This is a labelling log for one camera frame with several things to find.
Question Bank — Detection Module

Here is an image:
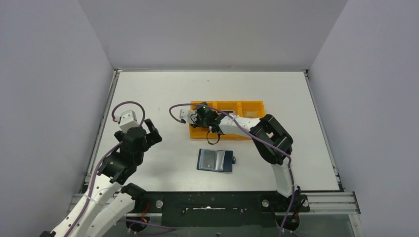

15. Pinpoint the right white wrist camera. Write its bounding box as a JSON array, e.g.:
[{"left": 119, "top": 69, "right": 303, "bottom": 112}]
[{"left": 179, "top": 109, "right": 197, "bottom": 124}]

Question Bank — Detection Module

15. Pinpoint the gold card in bin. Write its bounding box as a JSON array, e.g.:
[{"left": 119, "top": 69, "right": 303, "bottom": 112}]
[{"left": 243, "top": 111, "right": 258, "bottom": 118}]

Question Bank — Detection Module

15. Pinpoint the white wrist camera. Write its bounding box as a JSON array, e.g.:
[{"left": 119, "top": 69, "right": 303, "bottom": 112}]
[
  {"left": 179, "top": 109, "right": 197, "bottom": 124},
  {"left": 113, "top": 110, "right": 139, "bottom": 133}
]

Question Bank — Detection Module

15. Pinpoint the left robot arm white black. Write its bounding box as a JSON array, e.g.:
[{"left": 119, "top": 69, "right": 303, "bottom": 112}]
[{"left": 41, "top": 118, "right": 162, "bottom": 237}]

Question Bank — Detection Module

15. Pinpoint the blue leather card holder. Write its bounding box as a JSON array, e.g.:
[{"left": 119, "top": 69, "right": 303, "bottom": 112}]
[{"left": 196, "top": 149, "right": 236, "bottom": 173}]

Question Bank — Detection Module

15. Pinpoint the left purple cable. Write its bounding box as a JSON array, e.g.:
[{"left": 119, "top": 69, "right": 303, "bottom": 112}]
[{"left": 64, "top": 101, "right": 179, "bottom": 237}]

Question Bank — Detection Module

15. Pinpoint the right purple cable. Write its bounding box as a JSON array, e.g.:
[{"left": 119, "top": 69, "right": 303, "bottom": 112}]
[{"left": 168, "top": 103, "right": 298, "bottom": 237}]

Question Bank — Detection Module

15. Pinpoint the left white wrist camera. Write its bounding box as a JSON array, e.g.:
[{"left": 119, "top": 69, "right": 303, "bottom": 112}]
[{"left": 113, "top": 110, "right": 139, "bottom": 133}]

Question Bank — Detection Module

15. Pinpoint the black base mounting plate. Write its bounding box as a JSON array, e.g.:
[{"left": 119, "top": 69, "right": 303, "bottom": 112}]
[{"left": 125, "top": 191, "right": 310, "bottom": 232}]

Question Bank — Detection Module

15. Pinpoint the orange three-compartment bin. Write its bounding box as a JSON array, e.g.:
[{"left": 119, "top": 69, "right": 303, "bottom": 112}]
[{"left": 188, "top": 101, "right": 265, "bottom": 140}]

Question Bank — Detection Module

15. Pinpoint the purple cable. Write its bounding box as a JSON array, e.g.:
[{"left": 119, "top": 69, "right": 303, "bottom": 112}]
[
  {"left": 64, "top": 101, "right": 179, "bottom": 237},
  {"left": 168, "top": 103, "right": 298, "bottom": 237}
]

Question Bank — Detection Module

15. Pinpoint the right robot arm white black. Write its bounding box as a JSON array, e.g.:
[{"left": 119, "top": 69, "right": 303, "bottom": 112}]
[{"left": 179, "top": 102, "right": 305, "bottom": 212}]

